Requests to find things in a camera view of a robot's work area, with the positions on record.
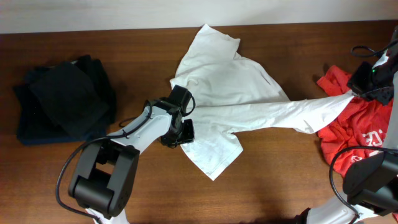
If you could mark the white t-shirt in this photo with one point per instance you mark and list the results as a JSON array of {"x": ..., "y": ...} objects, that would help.
[{"x": 234, "y": 94}]

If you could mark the red t-shirt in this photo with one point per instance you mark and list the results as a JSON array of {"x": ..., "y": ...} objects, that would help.
[{"x": 362, "y": 123}]

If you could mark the black folded garment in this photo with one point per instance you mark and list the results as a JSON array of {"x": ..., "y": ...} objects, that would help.
[{"x": 76, "y": 97}]

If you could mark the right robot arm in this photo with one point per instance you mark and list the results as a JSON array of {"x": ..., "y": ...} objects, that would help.
[{"x": 370, "y": 185}]

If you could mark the dark navy folded garment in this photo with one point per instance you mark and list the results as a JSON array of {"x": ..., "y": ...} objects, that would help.
[{"x": 35, "y": 127}]

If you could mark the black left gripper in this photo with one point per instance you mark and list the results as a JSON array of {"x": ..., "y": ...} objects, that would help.
[{"x": 187, "y": 136}]

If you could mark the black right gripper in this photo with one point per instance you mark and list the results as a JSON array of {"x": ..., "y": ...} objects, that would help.
[{"x": 384, "y": 98}]

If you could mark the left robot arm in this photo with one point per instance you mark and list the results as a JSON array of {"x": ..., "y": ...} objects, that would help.
[{"x": 104, "y": 176}]

